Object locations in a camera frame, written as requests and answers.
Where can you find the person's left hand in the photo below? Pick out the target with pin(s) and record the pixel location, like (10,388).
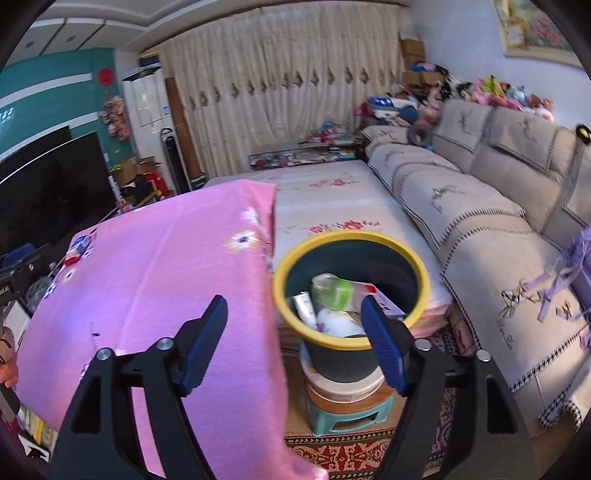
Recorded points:
(8,364)

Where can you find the small blue carton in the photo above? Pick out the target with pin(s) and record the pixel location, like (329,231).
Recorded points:
(83,242)

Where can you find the beige embroidered curtain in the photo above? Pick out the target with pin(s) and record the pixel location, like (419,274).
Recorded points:
(277,78)

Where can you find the row of plush toys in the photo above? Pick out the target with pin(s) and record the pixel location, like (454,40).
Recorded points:
(508,94)

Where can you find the glass ashtray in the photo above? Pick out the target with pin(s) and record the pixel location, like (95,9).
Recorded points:
(41,295)

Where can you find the grey neck pillow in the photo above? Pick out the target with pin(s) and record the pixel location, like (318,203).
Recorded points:
(419,135)

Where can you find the blue star pillow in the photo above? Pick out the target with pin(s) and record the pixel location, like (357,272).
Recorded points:
(392,106)

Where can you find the red round wall decoration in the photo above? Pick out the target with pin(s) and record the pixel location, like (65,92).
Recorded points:
(105,76)

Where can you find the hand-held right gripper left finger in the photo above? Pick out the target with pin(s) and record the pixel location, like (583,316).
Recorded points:
(203,341)

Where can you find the pink white carton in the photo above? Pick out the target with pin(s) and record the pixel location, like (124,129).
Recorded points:
(388,302)

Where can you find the black monitor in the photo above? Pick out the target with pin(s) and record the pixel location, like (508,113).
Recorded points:
(32,143)

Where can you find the white paper tub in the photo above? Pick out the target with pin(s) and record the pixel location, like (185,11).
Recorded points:
(339,323)

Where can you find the white floral bedsheet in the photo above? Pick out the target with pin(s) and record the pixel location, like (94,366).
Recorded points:
(332,198)

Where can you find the black tower fan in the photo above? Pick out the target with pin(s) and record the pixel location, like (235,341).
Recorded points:
(169,161)

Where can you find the open cardboard boxes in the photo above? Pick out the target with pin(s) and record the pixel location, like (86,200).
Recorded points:
(138,177)

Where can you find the teal plastic stool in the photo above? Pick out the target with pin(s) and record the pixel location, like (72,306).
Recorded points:
(332,417)

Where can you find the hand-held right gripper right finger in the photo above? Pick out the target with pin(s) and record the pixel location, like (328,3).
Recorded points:
(383,346)

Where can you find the yellow-rimmed dark trash bin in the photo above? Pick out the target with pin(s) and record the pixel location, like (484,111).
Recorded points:
(392,267)

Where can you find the framed flower painting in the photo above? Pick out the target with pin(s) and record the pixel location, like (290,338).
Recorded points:
(535,32)

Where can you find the white round container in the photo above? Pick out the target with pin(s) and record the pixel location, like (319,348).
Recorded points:
(341,392)

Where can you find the pile of books and toys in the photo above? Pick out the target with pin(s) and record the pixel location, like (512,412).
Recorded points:
(304,152)

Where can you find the pink floral tablecloth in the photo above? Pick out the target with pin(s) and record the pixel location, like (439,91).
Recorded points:
(161,258)

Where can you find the grey sofa with deer covers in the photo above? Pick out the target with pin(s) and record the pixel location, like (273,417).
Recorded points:
(498,207)

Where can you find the stack of cardboard boxes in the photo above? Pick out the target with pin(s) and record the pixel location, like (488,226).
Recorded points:
(413,60)

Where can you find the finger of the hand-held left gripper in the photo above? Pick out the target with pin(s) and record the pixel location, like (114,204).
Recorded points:
(38,286)
(37,261)

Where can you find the green white plastic bottle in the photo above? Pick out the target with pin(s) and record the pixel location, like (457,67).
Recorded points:
(337,290)

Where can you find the white cardboard box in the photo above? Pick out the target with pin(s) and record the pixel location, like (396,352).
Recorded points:
(305,311)

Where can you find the hanging flower decoration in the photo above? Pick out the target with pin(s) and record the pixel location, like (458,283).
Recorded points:
(114,117)

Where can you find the large black television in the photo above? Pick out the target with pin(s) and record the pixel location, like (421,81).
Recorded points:
(51,198)

